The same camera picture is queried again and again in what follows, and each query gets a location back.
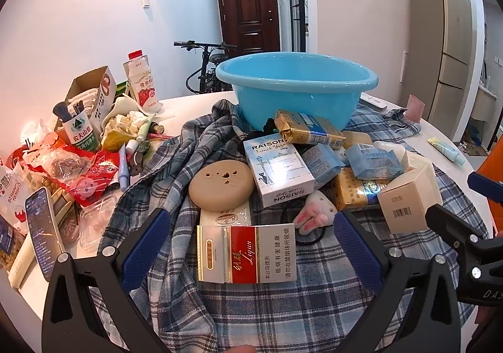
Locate orange chair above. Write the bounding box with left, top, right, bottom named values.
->
left=473, top=148, right=503, bottom=233

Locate blue grey plaid shirt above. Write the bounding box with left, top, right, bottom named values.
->
left=100, top=99, right=490, bottom=353

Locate yellow snack packet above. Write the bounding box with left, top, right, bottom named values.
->
left=101, top=129, right=136, bottom=153

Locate black bicycle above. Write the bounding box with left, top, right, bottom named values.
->
left=174, top=39, right=238, bottom=94

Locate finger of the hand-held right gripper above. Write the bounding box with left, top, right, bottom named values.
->
left=467, top=171, right=503, bottom=197
left=425, top=204, right=503, bottom=279

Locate beige refrigerator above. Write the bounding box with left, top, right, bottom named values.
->
left=406, top=0, right=485, bottom=141

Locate brown entrance door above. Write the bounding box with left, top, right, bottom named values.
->
left=215, top=0, right=280, bottom=59

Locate red and white cigarette carton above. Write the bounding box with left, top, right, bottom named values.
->
left=196, top=224, right=296, bottom=285

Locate cream plastic bar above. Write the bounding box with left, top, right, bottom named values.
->
left=8, top=235, right=40, bottom=291

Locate white perforated plastic piece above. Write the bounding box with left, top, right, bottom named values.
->
left=101, top=95, right=156, bottom=129

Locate tan round case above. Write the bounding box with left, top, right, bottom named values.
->
left=189, top=160, right=255, bottom=213

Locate white bunny plush hair tie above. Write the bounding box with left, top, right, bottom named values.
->
left=296, top=191, right=339, bottom=236

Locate pink cup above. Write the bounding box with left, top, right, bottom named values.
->
left=406, top=94, right=426, bottom=122

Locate clear plastic container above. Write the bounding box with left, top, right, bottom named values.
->
left=79, top=196, right=119, bottom=255

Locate light blue pen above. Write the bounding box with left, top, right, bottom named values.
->
left=118, top=143, right=130, bottom=192

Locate white red printed snack bag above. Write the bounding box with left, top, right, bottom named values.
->
left=0, top=166, right=32, bottom=236

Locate white crumpled tissue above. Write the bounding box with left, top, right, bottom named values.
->
left=118, top=111, right=148, bottom=137

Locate white wrapped snack packet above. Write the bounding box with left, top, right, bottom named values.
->
left=200, top=201, right=252, bottom=227

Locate white and blue cigarette carton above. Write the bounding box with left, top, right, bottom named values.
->
left=243, top=137, right=316, bottom=207

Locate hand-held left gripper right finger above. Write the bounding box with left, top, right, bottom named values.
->
left=333, top=210, right=461, bottom=353

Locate white soap bar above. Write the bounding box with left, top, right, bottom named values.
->
left=373, top=140, right=409, bottom=165

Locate pale green cream tube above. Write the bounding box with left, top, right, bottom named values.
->
left=428, top=137, right=466, bottom=163

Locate black hair scrunchie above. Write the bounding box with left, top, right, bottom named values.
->
left=259, top=117, right=280, bottom=134

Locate open cardboard box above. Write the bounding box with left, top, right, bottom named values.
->
left=65, top=66, right=119, bottom=129

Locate tan soap bar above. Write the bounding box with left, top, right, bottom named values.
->
left=341, top=131, right=373, bottom=150

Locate white remote control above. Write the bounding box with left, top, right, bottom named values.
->
left=359, top=92, right=388, bottom=110

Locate black makeup brush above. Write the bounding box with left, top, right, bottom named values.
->
left=53, top=101, right=71, bottom=121

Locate black smartphone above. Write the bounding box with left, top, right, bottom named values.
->
left=25, top=187, right=65, bottom=282

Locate light blue packet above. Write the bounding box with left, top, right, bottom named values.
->
left=302, top=144, right=346, bottom=190
left=346, top=143, right=405, bottom=181

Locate blue plastic basin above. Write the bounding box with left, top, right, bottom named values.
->
left=215, top=53, right=379, bottom=131

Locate pink and white milk bottle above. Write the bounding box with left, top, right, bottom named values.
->
left=123, top=49, right=161, bottom=112

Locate gold and blue packet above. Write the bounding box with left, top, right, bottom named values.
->
left=333, top=167, right=390, bottom=212
left=274, top=109, right=346, bottom=150

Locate light green tube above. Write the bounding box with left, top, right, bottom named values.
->
left=135, top=119, right=154, bottom=143

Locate green label bottle holder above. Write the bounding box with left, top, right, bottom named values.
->
left=63, top=113, right=103, bottom=151

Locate beige cardboard box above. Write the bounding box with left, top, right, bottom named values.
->
left=377, top=161, right=443, bottom=234

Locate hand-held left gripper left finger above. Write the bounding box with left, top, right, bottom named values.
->
left=41, top=207, right=174, bottom=353

